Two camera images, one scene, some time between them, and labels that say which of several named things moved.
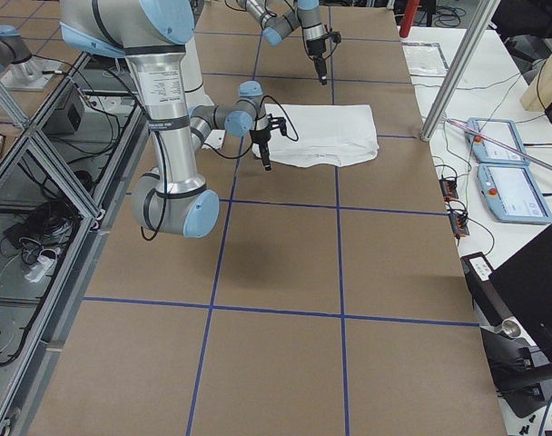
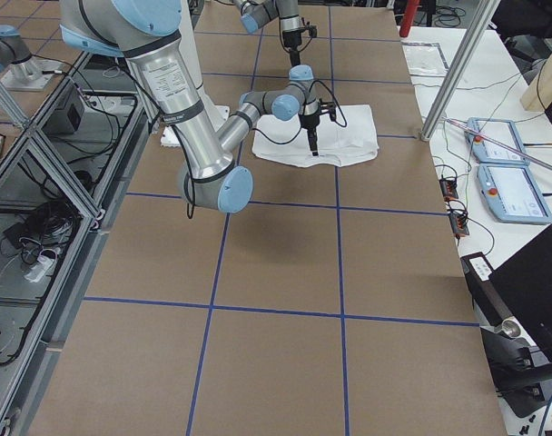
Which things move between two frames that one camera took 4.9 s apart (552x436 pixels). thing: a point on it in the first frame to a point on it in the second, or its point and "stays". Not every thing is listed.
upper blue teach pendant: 488,152 stays
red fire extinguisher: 410,10 stays
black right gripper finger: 265,160 to 311,139
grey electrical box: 69,113 stays
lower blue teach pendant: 511,195 stays
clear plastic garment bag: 425,59 stays
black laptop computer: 530,285 stays
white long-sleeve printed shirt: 340,134 stays
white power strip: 40,268 stays
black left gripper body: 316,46 to 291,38
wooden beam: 548,81 stays
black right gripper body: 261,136 to 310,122
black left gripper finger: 321,73 to 293,57
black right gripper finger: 267,161 to 314,143
